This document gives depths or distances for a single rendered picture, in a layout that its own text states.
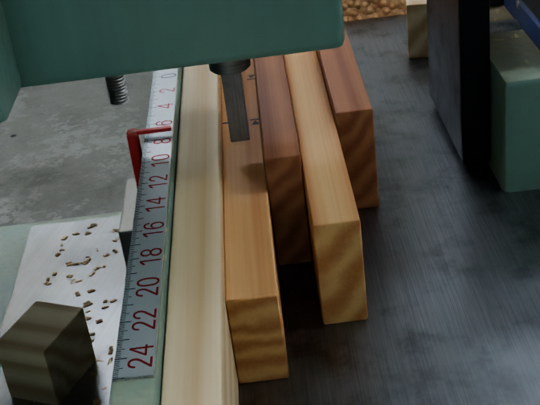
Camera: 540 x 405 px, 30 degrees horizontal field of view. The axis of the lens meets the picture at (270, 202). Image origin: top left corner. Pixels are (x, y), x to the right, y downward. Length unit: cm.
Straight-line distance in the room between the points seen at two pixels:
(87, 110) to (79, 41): 260
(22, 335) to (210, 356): 25
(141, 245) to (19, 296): 29
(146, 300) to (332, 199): 10
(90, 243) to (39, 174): 199
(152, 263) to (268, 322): 5
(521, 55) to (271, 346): 21
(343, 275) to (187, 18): 12
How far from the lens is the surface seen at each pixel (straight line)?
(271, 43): 42
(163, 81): 53
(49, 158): 277
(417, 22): 67
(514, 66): 50
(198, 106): 51
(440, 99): 57
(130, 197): 65
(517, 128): 50
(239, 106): 46
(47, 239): 73
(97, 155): 273
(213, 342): 34
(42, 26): 42
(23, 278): 69
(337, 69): 53
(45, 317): 58
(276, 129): 46
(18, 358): 57
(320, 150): 45
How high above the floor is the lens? 115
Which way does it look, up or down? 29 degrees down
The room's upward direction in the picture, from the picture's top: 7 degrees counter-clockwise
